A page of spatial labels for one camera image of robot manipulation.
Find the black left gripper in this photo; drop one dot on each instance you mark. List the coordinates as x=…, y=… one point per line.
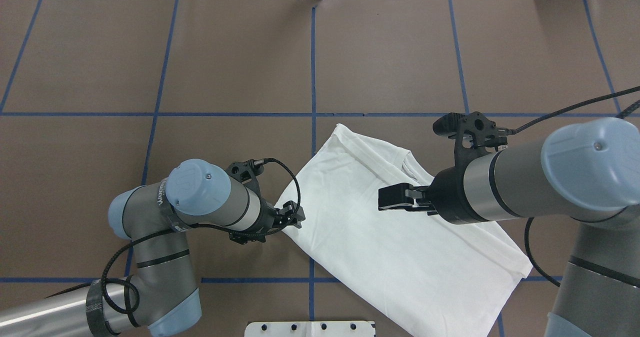
x=268, y=219

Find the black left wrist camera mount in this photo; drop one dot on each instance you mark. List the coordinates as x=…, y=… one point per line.
x=247, y=172

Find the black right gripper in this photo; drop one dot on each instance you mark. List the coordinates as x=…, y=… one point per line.
x=448, y=193

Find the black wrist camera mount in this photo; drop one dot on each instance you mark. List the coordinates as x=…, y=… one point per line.
x=473, y=134
x=247, y=172

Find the white camera pole with base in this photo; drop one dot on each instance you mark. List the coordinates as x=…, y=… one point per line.
x=336, y=328

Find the white long-sleeve printed shirt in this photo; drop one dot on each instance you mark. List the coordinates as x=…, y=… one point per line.
x=430, y=277

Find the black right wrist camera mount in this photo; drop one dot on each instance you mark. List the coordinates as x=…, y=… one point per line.
x=473, y=134

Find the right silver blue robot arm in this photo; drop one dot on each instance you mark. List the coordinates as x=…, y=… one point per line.
x=587, y=171

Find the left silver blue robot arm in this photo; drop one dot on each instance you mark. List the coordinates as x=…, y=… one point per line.
x=150, y=282

